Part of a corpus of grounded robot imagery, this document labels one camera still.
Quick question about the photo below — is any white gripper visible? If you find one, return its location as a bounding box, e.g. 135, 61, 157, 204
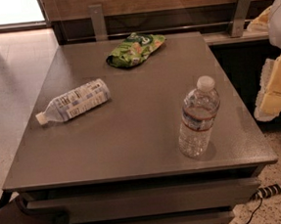
247, 0, 281, 122

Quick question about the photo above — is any clear water bottle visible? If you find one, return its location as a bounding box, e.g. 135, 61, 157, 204
178, 76, 220, 158

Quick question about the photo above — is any green rice chip bag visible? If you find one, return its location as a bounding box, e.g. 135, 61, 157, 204
107, 33, 165, 68

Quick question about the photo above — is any labelled bottle lying down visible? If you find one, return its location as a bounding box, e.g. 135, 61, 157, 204
36, 78, 111, 125

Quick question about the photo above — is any white power strip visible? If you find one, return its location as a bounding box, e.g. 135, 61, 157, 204
251, 183, 281, 201

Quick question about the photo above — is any grey drawer cabinet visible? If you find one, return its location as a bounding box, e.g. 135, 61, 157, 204
3, 32, 277, 224

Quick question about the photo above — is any right metal wall bracket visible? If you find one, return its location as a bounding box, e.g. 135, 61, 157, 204
228, 0, 252, 38

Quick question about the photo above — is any metal wall bracket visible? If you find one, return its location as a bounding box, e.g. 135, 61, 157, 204
88, 4, 109, 41
228, 0, 252, 38

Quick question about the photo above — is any black power cable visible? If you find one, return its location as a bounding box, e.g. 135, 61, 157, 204
238, 197, 266, 224

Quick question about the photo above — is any left metal wall bracket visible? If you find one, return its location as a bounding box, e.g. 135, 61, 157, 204
88, 4, 109, 41

